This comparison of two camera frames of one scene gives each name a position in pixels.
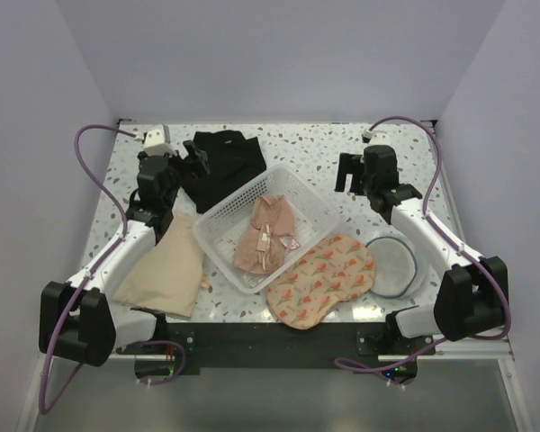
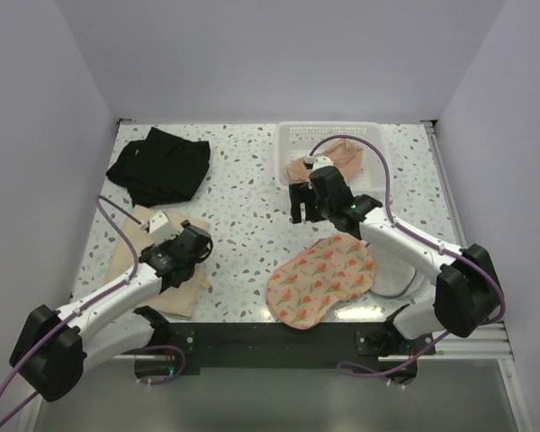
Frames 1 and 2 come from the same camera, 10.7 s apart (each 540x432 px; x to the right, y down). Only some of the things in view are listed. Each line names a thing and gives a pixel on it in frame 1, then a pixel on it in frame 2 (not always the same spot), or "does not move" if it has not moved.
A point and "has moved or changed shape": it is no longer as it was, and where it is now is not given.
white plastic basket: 226,227 to 299,139
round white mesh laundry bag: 399,264 does not move
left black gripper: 189,157 to 197,243
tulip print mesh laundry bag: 338,270 does not move
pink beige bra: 263,247 to 346,156
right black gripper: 345,160 to 299,193
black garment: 233,158 has moved or changed shape
